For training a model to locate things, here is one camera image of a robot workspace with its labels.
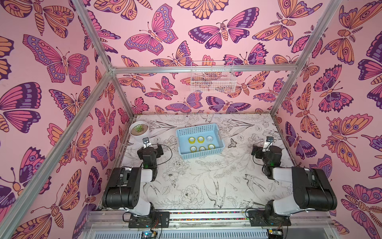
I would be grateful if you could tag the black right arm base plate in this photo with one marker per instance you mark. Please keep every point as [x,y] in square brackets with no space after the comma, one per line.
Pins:
[261,218]

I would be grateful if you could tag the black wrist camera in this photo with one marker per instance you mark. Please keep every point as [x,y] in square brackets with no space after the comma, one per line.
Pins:
[268,142]
[146,142]

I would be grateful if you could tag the white wire wall basket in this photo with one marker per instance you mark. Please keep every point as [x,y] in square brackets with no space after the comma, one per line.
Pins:
[210,78]

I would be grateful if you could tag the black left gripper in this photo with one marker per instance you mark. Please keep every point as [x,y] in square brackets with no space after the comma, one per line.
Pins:
[155,151]

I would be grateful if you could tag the light blue perforated storage basket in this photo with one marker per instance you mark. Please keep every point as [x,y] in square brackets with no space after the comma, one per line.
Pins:
[183,134]

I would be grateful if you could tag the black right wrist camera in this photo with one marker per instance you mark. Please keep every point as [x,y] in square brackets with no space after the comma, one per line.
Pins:
[268,142]

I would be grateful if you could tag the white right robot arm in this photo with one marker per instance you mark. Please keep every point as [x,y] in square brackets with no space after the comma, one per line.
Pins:
[310,188]

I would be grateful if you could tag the white bowl with green plant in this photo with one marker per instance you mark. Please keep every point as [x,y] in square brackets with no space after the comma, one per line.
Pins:
[139,130]

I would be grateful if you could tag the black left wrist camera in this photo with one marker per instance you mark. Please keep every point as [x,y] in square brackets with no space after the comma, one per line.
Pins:
[146,142]

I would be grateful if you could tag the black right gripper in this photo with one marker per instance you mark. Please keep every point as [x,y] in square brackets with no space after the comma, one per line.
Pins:
[267,149]

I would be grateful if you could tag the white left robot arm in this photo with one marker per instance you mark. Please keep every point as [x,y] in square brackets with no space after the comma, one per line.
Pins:
[124,190]

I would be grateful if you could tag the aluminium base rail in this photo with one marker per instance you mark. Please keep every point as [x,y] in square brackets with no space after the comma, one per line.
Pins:
[209,224]

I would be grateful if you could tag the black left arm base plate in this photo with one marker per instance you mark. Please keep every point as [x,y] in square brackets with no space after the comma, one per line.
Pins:
[160,219]

